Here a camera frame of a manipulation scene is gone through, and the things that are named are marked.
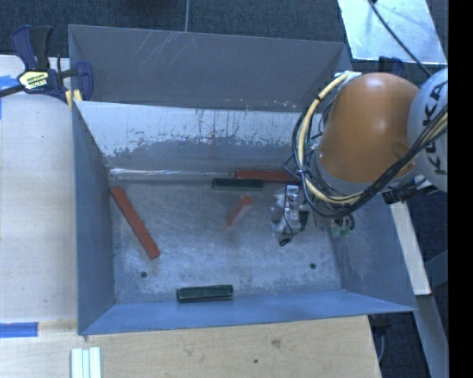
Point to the grey metal bin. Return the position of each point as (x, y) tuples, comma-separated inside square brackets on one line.
[(220, 250)]

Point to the black cylinder on white bracket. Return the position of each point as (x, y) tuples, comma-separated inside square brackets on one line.
[(396, 195)]

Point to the dark green flat block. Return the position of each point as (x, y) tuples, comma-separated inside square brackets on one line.
[(205, 293), (237, 183)]

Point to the pale wood board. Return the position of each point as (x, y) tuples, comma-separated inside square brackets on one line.
[(35, 211)]

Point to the red-brown flat block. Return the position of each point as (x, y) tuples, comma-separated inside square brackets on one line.
[(265, 176), (136, 223), (239, 210)]

